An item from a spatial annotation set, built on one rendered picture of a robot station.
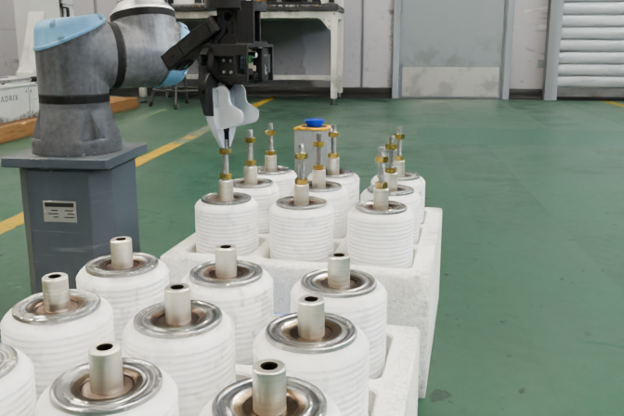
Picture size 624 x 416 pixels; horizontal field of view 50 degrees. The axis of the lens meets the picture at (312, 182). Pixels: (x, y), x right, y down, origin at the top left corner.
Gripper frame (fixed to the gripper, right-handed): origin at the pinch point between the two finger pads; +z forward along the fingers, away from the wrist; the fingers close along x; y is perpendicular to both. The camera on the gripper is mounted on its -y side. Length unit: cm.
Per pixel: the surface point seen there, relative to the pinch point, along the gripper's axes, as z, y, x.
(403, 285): 17.9, 29.6, -0.8
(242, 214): 10.7, 5.0, -2.0
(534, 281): 34, 39, 55
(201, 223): 12.3, -0.9, -4.5
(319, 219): 10.7, 16.3, 0.6
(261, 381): 7, 37, -49
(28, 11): -31, -292, 214
